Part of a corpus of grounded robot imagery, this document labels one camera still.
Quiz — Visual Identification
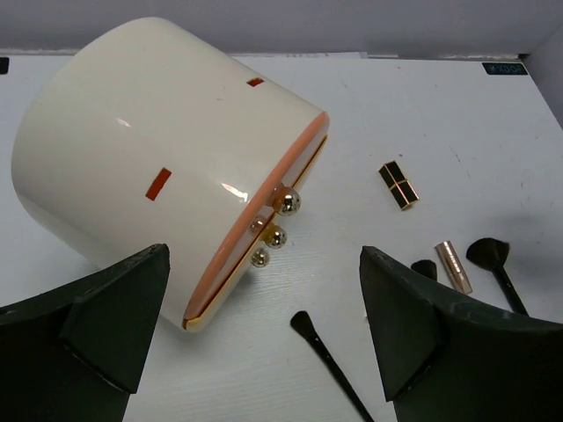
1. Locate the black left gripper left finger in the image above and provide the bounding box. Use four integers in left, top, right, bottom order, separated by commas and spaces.
1, 244, 170, 421

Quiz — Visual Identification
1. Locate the rose gold lipstick tube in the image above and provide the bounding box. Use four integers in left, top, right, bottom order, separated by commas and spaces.
435, 241, 473, 295

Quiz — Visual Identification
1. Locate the blue table logo sticker left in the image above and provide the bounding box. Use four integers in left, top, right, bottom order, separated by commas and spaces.
0, 57, 10, 75

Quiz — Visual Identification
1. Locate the black fan makeup brush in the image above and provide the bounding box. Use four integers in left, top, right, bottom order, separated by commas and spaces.
465, 237, 529, 316

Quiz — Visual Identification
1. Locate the cream round drawer organizer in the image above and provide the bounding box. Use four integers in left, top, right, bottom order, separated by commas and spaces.
11, 18, 330, 332

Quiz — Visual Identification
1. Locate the blue table logo sticker right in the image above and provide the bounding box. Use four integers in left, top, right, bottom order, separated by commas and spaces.
482, 62, 529, 76

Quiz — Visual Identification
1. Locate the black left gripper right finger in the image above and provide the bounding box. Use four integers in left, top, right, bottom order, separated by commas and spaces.
359, 246, 562, 421

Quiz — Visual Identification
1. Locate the blue table logo sticker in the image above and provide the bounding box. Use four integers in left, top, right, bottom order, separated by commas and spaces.
0, 57, 10, 75
482, 62, 529, 76

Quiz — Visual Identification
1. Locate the thin black makeup brush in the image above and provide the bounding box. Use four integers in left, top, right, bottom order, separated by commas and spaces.
290, 310, 375, 422

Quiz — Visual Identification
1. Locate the black gold square lipstick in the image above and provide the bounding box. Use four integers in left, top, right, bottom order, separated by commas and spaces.
379, 161, 419, 210

